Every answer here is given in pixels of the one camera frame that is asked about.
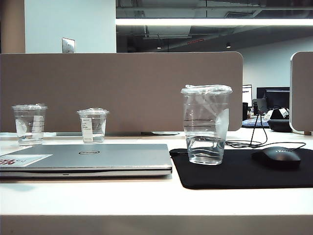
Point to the black mouse pad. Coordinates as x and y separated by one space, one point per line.
232 173

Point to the long ceiling light strip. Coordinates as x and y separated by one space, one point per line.
207 22

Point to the black computer mouse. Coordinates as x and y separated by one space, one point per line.
276 157

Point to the tall clear plastic cup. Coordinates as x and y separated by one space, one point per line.
205 127

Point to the metal wall switch plate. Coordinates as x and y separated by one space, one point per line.
68 45

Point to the blue patterned cloth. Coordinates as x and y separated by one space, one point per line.
254 123

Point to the wide clear plastic cup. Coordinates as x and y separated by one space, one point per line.
29 124

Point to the large brown desk partition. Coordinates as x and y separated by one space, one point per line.
85 80

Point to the silver Dell laptop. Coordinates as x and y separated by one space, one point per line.
110 159

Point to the black round pouch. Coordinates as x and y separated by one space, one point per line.
278 123

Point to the red ceiling sign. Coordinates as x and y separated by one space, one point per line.
195 41

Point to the black bottle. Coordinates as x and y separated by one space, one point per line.
256 107

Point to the dark computer monitor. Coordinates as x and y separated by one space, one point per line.
278 98

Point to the white-screen computer monitor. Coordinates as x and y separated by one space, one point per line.
247 94

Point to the brown white-edged desk partition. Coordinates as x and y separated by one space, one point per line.
302 98

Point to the small clear labelled plastic cup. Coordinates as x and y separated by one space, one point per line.
94 127

